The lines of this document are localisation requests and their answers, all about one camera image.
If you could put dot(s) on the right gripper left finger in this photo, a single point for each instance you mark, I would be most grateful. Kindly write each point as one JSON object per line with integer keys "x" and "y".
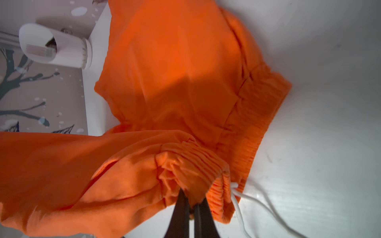
{"x": 180, "y": 222}

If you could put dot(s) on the orange cloth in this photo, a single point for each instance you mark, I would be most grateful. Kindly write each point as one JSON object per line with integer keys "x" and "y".
{"x": 193, "y": 97}

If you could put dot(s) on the white patterned cup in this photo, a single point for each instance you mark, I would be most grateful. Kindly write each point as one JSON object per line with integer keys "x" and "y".
{"x": 49, "y": 46}

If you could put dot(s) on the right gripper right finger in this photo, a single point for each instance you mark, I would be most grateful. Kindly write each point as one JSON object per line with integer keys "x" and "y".
{"x": 204, "y": 226}

